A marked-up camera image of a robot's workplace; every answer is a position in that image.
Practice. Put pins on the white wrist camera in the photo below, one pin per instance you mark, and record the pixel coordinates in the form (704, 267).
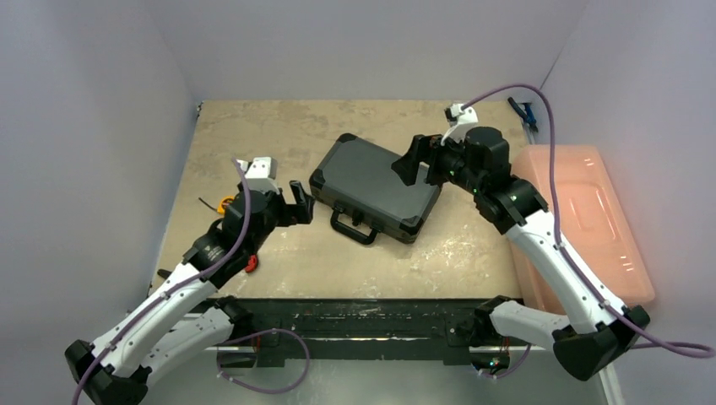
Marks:
(259, 173)
(461, 118)

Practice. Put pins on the yellow tape measure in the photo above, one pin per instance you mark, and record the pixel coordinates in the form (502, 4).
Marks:
(221, 207)

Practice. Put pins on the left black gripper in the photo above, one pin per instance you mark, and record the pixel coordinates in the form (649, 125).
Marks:
(293, 213)

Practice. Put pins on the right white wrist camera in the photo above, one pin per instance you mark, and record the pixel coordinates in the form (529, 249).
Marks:
(461, 118)

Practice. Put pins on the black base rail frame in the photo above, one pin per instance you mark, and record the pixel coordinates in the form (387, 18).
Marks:
(443, 330)

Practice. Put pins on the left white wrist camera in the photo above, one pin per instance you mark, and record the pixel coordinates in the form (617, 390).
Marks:
(259, 173)

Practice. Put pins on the black grey wire strippers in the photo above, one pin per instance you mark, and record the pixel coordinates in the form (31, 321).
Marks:
(163, 273)

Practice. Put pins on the blue handled pliers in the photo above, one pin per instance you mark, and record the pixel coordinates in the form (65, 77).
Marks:
(524, 111)

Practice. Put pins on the red black folding knife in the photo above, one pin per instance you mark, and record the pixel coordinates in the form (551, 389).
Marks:
(252, 264)

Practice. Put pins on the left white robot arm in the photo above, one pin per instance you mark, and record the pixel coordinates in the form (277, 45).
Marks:
(121, 365)

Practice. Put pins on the black poker set case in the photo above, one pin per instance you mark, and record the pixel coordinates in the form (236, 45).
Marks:
(366, 196)

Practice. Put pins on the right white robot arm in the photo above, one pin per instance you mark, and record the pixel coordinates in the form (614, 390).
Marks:
(597, 326)

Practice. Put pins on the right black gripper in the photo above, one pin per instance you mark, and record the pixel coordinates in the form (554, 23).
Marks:
(435, 162)

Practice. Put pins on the pink translucent plastic bin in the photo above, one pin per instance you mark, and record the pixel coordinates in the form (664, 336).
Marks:
(592, 220)

